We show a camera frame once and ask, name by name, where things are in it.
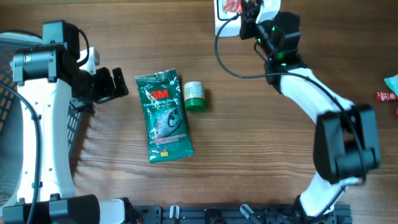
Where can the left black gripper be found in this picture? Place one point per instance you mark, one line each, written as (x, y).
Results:
(109, 91)

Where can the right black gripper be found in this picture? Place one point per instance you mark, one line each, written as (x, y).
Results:
(249, 16)

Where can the green snack bag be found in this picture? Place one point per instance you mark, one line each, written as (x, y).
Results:
(161, 100)

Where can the green lid white jar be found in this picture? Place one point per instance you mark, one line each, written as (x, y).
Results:
(194, 96)

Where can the red coffee stick sachet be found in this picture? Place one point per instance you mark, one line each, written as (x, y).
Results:
(386, 96)

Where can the light teal tissue pack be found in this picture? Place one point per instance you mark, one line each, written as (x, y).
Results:
(392, 83)

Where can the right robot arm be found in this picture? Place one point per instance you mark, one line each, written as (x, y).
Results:
(346, 144)

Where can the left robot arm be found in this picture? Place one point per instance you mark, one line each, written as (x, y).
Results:
(52, 78)

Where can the grey plastic mesh basket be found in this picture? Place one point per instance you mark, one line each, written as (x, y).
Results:
(11, 121)

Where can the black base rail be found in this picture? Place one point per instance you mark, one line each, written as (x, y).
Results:
(269, 214)

